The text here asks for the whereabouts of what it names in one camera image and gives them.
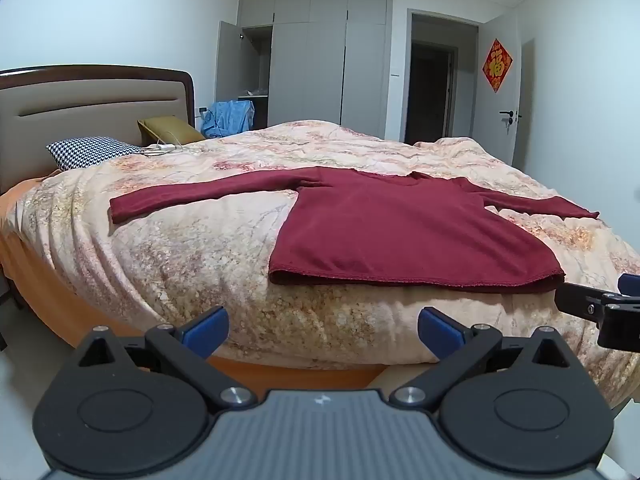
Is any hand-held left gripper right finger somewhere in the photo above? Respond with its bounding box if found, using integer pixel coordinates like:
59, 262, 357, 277
389, 306, 576, 409

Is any white room door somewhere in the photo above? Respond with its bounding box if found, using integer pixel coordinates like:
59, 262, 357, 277
472, 10, 523, 168

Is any grey wardrobe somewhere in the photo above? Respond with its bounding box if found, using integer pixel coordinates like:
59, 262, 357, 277
216, 0, 393, 141

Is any blue cloth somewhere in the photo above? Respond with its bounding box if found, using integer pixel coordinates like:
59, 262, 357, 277
200, 100, 256, 140

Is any open grey wardrobe door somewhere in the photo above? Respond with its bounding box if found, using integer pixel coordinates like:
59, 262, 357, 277
216, 21, 242, 106

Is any floral quilt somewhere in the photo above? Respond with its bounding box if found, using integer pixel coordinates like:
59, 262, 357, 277
15, 120, 640, 411

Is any houndstooth pillow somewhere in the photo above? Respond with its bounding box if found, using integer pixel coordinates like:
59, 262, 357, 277
46, 136, 148, 173

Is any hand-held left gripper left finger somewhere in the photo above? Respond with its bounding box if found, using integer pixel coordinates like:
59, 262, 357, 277
75, 306, 258, 409

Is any red diamond wall decoration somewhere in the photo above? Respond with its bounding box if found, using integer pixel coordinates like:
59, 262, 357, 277
481, 38, 514, 94

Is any grey door frame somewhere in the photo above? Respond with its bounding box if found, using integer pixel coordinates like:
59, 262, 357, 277
404, 8, 481, 146

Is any dark red sweater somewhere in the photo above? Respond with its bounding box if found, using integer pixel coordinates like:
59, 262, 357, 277
109, 166, 601, 295

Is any white charger with cable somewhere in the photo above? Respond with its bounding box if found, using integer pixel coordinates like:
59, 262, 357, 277
140, 130, 187, 157

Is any olive pillow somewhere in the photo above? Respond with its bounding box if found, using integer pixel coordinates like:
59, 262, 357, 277
137, 116, 206, 147

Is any padded bed headboard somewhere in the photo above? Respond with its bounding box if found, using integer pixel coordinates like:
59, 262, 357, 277
0, 65, 196, 196

